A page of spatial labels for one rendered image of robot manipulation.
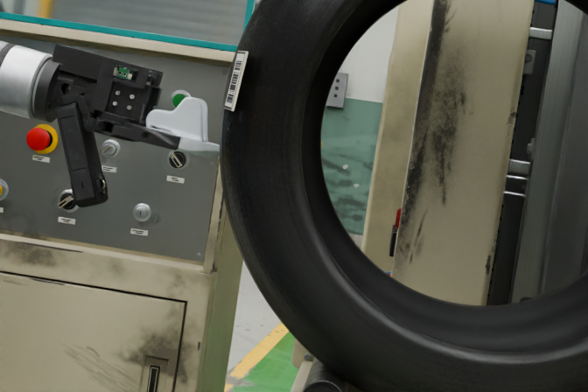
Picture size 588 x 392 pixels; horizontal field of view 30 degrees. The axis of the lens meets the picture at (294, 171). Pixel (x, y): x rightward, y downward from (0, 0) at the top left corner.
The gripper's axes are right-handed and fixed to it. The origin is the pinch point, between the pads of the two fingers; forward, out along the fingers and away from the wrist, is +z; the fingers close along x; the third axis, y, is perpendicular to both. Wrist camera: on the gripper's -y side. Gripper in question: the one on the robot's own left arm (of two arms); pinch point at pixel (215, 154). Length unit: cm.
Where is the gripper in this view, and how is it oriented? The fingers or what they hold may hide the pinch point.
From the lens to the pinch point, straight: 119.9
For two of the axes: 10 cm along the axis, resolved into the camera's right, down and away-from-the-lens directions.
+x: 1.0, -0.4, 9.9
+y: 2.6, -9.6, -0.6
